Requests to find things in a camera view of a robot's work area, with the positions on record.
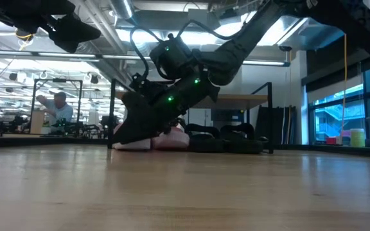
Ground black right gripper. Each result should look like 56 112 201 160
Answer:
112 69 221 146

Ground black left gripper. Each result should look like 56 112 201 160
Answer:
0 0 103 54

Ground black ceiling sensor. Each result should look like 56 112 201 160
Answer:
14 28 35 42

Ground person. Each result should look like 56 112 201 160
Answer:
35 91 75 128

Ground light wooden box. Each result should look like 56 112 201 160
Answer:
30 110 46 135

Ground grey ceiling box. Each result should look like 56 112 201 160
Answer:
188 8 220 30

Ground black flat panels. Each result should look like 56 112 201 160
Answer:
256 105 297 146

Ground yellow-green roll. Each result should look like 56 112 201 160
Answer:
349 128 366 148

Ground silver round ceiling duct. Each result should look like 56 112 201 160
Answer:
109 0 138 25

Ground black metal cage frame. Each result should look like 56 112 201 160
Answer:
30 78 84 129

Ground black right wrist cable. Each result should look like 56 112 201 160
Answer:
129 19 237 80

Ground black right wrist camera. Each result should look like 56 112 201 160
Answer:
148 33 195 80

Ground wooden shelf with black frame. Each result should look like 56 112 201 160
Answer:
107 78 274 155

